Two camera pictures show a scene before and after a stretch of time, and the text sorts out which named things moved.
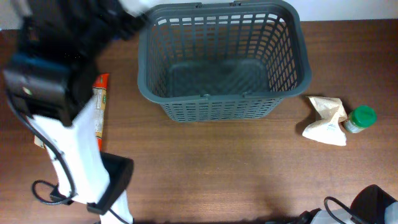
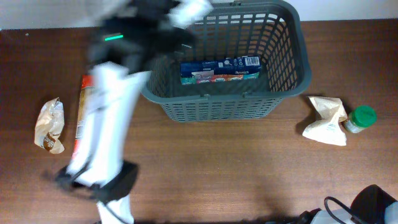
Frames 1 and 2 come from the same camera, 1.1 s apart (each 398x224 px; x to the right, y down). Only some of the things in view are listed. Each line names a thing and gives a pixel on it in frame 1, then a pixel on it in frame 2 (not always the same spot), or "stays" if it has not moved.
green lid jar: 360,118 stays
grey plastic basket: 221,61 stays
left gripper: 137,25 → 189,40
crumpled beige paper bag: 327,130 stays
